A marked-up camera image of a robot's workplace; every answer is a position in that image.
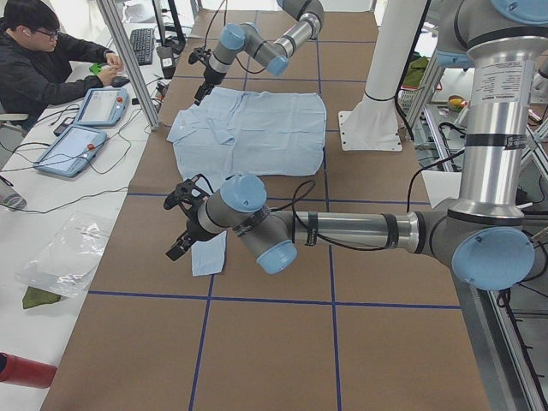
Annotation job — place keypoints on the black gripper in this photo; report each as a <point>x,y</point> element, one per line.
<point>193,229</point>
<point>211,77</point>

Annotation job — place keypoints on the light blue striped shirt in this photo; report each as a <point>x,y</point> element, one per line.
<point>233,138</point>

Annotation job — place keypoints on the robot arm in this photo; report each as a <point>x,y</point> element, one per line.
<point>478,235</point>
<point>272,56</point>

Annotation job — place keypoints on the black keyboard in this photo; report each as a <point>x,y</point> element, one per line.
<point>142,41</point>

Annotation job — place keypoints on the blue teach pendant far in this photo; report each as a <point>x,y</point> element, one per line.
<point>102,107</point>

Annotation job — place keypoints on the blue teach pendant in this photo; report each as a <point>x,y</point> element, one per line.
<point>102,107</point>
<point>71,152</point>

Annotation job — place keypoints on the clear plastic bag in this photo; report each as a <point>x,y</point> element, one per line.
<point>66,265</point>

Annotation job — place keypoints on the blue teach pendant near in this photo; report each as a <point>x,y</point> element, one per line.
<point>71,152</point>

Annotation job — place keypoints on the olive green cloth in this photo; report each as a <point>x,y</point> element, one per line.
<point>38,297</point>

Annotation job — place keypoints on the person in black jacket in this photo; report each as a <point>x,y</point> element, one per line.
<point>36,61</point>

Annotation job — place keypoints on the brown paper table mat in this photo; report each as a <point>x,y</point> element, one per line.
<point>337,330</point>

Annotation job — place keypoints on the red cylindrical bottle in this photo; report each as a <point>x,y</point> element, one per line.
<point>24,372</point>

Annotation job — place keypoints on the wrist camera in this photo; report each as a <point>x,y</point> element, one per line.
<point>188,196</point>
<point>199,54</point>

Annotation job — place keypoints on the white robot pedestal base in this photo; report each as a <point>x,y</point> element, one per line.
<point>372,124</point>

